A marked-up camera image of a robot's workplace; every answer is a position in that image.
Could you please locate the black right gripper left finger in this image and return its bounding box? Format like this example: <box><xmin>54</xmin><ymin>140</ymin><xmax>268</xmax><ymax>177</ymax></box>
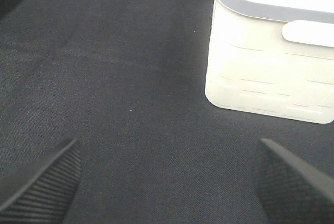
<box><xmin>1</xmin><ymin>139</ymin><xmax>81</xmax><ymax>223</ymax></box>

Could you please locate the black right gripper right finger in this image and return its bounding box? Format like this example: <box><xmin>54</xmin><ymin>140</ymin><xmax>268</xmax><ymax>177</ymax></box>
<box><xmin>252</xmin><ymin>138</ymin><xmax>333</xmax><ymax>223</ymax></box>

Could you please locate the white storage bin grey rim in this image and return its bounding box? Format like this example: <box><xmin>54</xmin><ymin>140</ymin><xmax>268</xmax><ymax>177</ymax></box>
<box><xmin>205</xmin><ymin>0</ymin><xmax>333</xmax><ymax>124</ymax></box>

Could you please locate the black table cloth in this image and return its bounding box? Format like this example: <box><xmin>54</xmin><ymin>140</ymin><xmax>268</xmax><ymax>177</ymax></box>
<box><xmin>1</xmin><ymin>0</ymin><xmax>333</xmax><ymax>223</ymax></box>

